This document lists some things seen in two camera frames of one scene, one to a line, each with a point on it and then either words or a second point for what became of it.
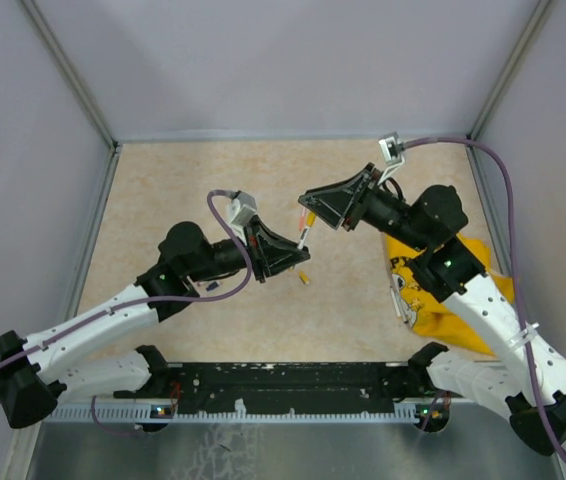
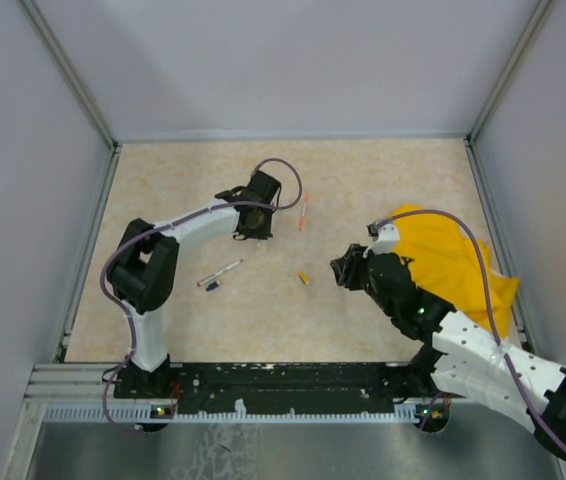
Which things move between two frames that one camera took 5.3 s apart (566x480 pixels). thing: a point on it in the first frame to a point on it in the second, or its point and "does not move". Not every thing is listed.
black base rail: [263, 387] does not move
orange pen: [302, 219] does not move
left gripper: [271, 252] to [255, 235]
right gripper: [332, 202] to [347, 266]
